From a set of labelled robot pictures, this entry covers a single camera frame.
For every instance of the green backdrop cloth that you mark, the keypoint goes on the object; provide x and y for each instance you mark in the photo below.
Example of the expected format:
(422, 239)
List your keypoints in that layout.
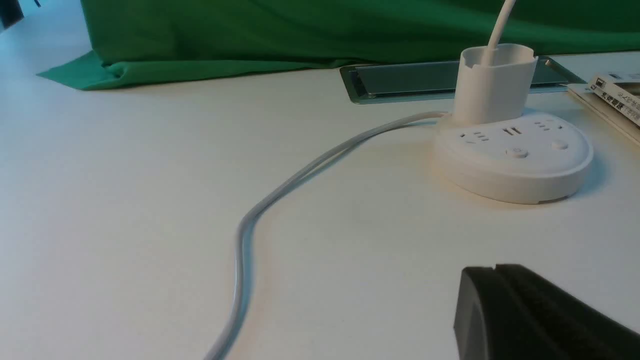
(144, 42)

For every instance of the white desk lamp with sockets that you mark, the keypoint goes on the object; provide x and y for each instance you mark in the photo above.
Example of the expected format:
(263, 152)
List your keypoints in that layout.
(491, 145)

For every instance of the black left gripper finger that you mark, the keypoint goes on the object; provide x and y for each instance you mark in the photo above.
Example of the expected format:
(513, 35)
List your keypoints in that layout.
(509, 312)

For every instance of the top white paperback book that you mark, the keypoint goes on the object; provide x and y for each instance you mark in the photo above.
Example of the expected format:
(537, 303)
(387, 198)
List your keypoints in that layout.
(621, 90)

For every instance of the metal desk cable hatch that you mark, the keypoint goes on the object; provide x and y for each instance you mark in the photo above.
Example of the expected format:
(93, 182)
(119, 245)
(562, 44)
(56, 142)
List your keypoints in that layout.
(434, 80)

